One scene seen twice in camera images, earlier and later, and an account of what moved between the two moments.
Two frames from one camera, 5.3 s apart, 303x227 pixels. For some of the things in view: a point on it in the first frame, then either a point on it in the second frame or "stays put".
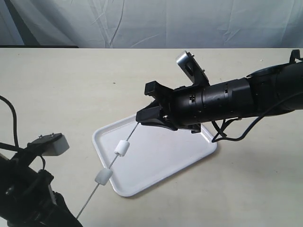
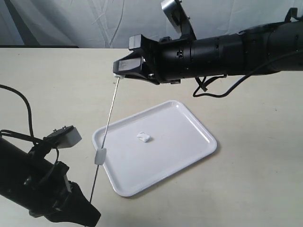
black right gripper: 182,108 → 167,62
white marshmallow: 103,176 → 101,156
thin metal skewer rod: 110,168 → 105,137
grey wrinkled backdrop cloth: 153,23 stays put
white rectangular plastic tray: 154,154 stays put
